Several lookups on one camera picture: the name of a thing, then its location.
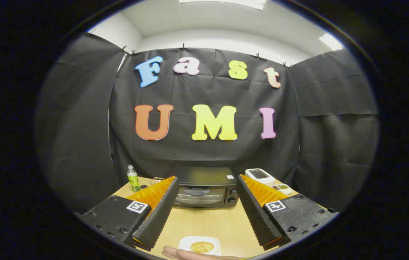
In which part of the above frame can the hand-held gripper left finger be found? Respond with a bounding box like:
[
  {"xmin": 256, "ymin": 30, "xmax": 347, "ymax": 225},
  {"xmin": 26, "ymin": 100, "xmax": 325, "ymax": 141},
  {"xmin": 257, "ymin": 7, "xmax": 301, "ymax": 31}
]
[{"xmin": 76, "ymin": 176, "xmax": 180, "ymax": 252}]

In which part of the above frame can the black backdrop cloth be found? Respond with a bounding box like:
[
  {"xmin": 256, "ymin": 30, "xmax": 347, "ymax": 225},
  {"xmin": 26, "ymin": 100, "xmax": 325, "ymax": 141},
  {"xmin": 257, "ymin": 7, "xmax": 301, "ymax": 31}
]
[{"xmin": 35, "ymin": 32, "xmax": 380, "ymax": 213}]

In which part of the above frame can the small white snack dish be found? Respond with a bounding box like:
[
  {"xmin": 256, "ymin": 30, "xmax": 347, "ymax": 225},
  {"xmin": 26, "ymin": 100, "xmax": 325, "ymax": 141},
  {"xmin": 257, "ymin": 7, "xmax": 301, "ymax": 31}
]
[{"xmin": 272, "ymin": 183, "xmax": 293, "ymax": 195}]

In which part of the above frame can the white square plate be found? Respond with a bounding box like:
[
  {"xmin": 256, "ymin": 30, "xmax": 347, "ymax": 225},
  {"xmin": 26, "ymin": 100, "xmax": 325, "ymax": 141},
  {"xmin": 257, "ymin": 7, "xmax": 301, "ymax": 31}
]
[{"xmin": 178, "ymin": 236, "xmax": 221, "ymax": 256}]

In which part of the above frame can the green label drink bottle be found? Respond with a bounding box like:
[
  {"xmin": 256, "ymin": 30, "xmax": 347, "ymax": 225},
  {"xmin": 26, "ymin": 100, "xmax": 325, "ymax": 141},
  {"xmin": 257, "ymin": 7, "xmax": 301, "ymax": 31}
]
[{"xmin": 127, "ymin": 165, "xmax": 141, "ymax": 192}]

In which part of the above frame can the white slot toaster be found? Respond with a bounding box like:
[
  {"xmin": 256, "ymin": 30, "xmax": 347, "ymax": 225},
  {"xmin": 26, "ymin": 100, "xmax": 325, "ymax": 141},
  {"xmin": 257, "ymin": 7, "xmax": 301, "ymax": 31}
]
[{"xmin": 245, "ymin": 168, "xmax": 275, "ymax": 185}]

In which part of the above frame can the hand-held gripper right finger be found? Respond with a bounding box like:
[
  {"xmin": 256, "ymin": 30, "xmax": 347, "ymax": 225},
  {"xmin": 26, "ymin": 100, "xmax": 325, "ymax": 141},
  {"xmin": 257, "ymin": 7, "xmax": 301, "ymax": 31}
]
[{"xmin": 236, "ymin": 174, "xmax": 339, "ymax": 251}]

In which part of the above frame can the black toaster oven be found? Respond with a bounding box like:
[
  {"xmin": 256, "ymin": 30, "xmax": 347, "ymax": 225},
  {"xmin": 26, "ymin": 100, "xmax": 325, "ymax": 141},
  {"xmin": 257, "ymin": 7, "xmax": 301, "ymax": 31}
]
[{"xmin": 174, "ymin": 167, "xmax": 240, "ymax": 208}]

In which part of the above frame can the small ceiling light panel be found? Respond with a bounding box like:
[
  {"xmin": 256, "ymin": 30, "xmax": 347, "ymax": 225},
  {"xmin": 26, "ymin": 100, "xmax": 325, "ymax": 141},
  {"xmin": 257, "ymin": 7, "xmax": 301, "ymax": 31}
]
[{"xmin": 319, "ymin": 33, "xmax": 344, "ymax": 51}]

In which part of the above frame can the long ceiling light panel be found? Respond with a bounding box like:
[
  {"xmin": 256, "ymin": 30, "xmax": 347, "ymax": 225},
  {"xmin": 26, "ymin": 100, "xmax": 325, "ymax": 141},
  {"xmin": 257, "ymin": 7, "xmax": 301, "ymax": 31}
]
[{"xmin": 179, "ymin": 0, "xmax": 266, "ymax": 10}]

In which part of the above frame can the round golden bread bun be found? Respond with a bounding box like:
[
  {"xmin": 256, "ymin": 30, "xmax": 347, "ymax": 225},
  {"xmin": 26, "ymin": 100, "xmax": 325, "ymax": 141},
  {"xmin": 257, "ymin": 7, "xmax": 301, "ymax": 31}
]
[{"xmin": 190, "ymin": 241, "xmax": 215, "ymax": 254}]

